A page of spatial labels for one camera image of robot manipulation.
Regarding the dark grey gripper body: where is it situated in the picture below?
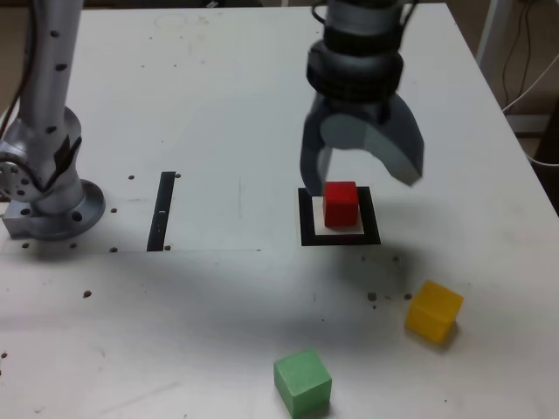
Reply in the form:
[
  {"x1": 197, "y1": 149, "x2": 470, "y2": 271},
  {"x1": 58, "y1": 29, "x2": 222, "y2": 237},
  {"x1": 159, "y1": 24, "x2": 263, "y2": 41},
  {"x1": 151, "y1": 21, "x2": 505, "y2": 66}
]
[{"x1": 311, "y1": 93, "x2": 394, "y2": 127}]

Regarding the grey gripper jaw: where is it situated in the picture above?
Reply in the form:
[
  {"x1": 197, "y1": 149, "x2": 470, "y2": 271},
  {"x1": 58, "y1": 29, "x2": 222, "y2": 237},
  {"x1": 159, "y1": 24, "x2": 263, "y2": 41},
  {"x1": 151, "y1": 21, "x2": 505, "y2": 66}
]
[
  {"x1": 300, "y1": 101, "x2": 336, "y2": 197},
  {"x1": 319, "y1": 93, "x2": 426, "y2": 189}
]

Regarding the red cube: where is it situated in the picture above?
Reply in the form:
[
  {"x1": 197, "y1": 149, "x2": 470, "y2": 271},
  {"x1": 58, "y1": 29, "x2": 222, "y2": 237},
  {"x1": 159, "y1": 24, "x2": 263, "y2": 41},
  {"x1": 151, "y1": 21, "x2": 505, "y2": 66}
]
[{"x1": 322, "y1": 181, "x2": 361, "y2": 229}]

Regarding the yellow cube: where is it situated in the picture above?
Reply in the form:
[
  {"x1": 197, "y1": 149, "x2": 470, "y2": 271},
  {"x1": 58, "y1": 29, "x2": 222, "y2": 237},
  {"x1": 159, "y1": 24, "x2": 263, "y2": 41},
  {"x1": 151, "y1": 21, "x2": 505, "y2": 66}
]
[{"x1": 404, "y1": 279, "x2": 465, "y2": 346}]

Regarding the green cube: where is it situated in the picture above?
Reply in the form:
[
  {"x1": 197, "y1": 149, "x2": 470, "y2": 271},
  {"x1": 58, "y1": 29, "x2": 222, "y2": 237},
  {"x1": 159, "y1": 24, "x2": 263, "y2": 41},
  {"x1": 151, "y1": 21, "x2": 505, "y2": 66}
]
[{"x1": 273, "y1": 347, "x2": 333, "y2": 419}]

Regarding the black tape square outline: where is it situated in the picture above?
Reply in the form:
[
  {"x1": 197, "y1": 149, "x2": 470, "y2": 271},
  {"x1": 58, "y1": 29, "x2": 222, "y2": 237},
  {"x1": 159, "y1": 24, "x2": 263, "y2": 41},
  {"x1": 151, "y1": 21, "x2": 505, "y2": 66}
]
[{"x1": 297, "y1": 186, "x2": 382, "y2": 248}]

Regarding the black tape strip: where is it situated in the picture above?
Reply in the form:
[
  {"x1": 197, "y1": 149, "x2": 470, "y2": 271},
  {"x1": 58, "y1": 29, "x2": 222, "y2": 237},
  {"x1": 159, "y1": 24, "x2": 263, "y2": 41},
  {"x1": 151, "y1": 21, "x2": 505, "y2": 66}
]
[{"x1": 146, "y1": 171, "x2": 176, "y2": 253}]

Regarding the black camera cable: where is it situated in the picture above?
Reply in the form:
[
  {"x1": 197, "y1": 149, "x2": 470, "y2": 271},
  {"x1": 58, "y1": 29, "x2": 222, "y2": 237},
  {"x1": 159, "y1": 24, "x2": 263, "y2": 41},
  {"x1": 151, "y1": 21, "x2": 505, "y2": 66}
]
[{"x1": 310, "y1": 0, "x2": 419, "y2": 28}]

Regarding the white frame leg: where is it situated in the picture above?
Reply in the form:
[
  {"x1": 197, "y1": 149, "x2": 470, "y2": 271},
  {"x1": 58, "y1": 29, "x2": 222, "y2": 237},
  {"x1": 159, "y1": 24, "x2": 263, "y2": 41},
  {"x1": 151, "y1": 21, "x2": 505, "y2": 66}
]
[{"x1": 474, "y1": 0, "x2": 502, "y2": 82}]

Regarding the black hanging cable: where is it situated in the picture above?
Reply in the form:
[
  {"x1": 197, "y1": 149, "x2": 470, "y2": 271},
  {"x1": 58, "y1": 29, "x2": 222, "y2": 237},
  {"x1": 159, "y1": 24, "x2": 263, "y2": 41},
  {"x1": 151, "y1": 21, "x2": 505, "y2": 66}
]
[{"x1": 500, "y1": 0, "x2": 534, "y2": 106}]

